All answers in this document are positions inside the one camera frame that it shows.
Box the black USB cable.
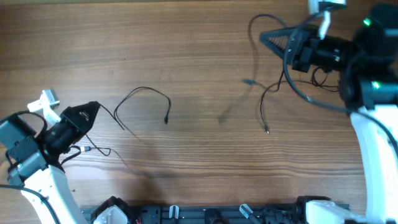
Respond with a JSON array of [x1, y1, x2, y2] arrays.
[[241, 14, 312, 134]]

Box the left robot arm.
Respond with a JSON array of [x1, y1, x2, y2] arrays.
[[1, 101, 100, 223]]

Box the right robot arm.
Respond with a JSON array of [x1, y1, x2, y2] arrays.
[[259, 1, 397, 223]]

